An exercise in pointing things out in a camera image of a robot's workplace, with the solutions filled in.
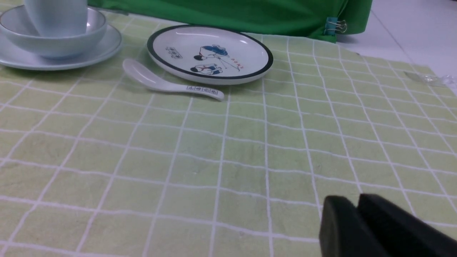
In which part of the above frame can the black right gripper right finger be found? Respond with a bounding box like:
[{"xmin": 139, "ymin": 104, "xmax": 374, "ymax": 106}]
[{"xmin": 357, "ymin": 193, "xmax": 457, "ymax": 257}]

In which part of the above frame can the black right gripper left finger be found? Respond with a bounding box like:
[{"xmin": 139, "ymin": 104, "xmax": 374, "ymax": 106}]
[{"xmin": 319, "ymin": 195, "xmax": 389, "ymax": 257}]

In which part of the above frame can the light blue cup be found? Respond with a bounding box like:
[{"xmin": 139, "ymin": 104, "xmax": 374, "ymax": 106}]
[{"xmin": 24, "ymin": 0, "xmax": 87, "ymax": 37}]

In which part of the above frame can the light blue bowl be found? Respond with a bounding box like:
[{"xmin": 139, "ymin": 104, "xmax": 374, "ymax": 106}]
[{"xmin": 1, "ymin": 5, "xmax": 108, "ymax": 59}]

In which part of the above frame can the clear plastic wrapper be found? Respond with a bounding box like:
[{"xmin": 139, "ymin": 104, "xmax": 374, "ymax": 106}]
[{"xmin": 404, "ymin": 71, "xmax": 457, "ymax": 90}]

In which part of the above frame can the binder clip on backdrop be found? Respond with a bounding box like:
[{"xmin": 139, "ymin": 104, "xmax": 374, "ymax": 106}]
[{"xmin": 323, "ymin": 17, "xmax": 347, "ymax": 36}]

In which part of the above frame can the green backdrop cloth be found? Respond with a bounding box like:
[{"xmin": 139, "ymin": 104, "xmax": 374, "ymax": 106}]
[{"xmin": 88, "ymin": 0, "xmax": 372, "ymax": 43}]

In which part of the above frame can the white plate with cartoon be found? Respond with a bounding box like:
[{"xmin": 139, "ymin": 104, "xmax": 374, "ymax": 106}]
[{"xmin": 146, "ymin": 25, "xmax": 274, "ymax": 86}]

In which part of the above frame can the white spoon with print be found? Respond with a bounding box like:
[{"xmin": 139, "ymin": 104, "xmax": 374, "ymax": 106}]
[{"xmin": 122, "ymin": 59, "xmax": 224, "ymax": 101}]

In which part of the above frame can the light green checkered tablecloth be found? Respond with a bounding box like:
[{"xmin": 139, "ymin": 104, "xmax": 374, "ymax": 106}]
[{"xmin": 0, "ymin": 13, "xmax": 457, "ymax": 257}]

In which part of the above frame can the light blue plate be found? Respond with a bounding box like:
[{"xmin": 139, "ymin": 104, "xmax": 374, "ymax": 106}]
[{"xmin": 0, "ymin": 21, "xmax": 123, "ymax": 71}]

